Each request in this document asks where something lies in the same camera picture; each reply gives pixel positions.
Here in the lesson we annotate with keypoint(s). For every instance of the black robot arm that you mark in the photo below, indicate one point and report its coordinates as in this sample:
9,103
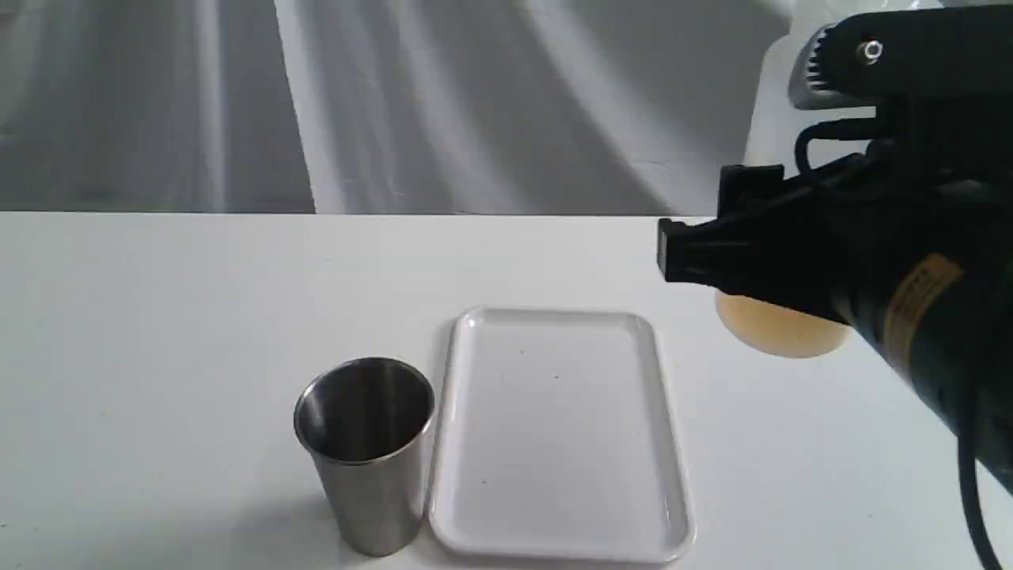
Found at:
962,373

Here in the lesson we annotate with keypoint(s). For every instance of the white plastic tray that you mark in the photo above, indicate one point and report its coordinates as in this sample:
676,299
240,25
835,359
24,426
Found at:
557,441

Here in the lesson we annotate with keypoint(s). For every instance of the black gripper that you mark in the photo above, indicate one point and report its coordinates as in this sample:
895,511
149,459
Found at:
890,217

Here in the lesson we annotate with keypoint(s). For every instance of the stainless steel cup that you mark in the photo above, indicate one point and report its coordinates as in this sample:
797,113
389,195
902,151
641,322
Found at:
363,424

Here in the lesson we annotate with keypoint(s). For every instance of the translucent squeeze bottle amber liquid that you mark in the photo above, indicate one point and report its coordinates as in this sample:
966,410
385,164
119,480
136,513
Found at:
779,324

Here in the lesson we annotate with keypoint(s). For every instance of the grey draped backdrop cloth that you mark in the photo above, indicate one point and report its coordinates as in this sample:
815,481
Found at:
397,107

